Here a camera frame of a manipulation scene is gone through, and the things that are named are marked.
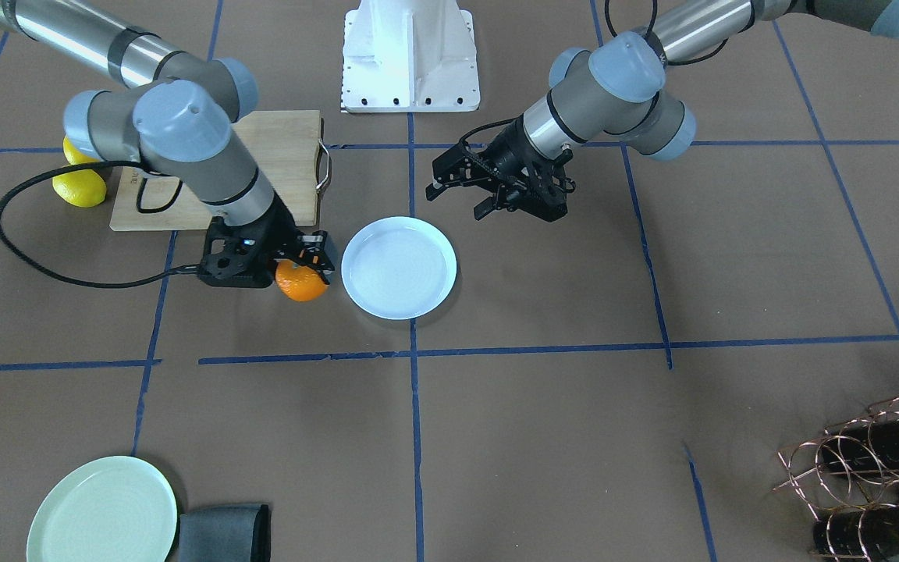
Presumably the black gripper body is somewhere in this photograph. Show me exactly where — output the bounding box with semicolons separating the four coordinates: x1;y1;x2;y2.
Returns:
197;195;302;289
465;121;577;222

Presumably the orange fruit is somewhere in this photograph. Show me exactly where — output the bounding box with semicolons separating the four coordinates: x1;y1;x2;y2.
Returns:
275;260;329;302

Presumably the white round plate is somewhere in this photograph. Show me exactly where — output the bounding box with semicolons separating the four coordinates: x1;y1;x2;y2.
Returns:
340;216;459;321

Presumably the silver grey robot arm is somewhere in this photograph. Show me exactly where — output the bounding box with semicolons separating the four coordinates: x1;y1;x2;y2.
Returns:
0;1;335;288
425;1;899;222

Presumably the light green plate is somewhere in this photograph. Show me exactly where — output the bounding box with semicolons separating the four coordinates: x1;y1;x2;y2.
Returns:
26;456;178;561

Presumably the bamboo cutting board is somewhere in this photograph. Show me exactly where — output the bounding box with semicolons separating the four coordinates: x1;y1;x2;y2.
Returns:
109;110;331;232

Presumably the yellow lemon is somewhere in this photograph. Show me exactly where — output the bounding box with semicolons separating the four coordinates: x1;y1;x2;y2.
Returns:
62;136;98;165
52;170;108;208

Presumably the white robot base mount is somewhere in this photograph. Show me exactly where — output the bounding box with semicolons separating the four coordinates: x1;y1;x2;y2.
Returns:
340;1;481;114

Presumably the black cable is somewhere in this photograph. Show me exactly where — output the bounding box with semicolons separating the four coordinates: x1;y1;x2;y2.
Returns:
0;161;202;290
461;0;731;149

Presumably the copper wire rack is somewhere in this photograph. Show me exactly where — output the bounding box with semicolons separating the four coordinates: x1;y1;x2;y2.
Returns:
775;396;899;561

